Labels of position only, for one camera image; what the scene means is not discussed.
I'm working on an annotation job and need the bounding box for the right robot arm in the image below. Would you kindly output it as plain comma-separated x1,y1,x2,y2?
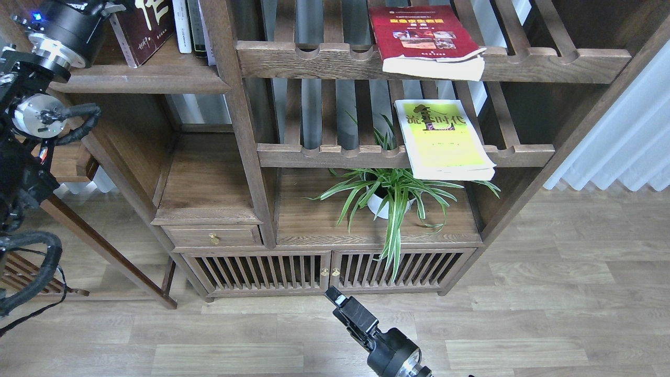
325,286,434,376

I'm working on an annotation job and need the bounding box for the dark green upright book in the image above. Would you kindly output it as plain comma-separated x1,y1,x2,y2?
187,0,207,58

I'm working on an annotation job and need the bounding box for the yellow green book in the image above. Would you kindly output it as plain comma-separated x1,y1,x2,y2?
395,99,495,181

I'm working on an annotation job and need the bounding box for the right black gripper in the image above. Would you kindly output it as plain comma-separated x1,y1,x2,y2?
325,286,422,376

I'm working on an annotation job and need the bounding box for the brass drawer knob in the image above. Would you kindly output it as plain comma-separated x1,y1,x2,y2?
209,233,221,246

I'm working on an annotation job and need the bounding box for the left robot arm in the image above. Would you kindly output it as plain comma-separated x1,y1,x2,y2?
1,1,134,317

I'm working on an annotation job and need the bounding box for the thin white upright book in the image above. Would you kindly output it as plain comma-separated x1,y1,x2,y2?
198,1,216,66

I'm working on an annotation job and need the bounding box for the red book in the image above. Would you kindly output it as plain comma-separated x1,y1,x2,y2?
368,5,486,81

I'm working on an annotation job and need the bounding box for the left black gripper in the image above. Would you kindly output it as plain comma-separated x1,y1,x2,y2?
12,1,129,69

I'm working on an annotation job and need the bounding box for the dark maroon book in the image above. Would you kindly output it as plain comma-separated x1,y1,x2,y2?
110,1,175,68

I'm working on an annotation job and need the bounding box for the green spider plant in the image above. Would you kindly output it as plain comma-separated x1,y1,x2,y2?
307,107,502,284

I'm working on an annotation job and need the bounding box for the dark wooden bookshelf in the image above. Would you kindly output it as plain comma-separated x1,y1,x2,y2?
49,1,668,301

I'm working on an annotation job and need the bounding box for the white curtain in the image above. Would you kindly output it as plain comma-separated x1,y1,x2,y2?
544,43,669,191

